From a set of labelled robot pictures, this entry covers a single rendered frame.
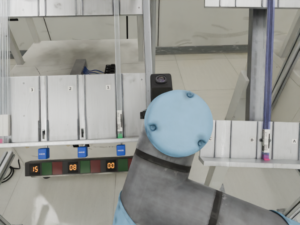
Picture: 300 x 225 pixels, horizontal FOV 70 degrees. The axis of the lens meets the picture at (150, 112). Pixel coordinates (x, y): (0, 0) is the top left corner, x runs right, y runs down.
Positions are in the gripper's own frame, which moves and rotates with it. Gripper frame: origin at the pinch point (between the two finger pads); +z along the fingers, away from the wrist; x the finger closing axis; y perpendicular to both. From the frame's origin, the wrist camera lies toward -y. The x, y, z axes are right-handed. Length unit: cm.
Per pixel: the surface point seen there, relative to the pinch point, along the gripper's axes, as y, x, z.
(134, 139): 6.5, -6.5, 3.1
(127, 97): -5.9, -8.2, 5.3
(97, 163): 13.1, -17.6, 6.2
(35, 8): -33.3, -34.1, 5.3
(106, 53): -40, -23, 65
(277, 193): 47, 74, 67
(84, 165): 13.5, -21.5, 6.2
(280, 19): -107, 155, 168
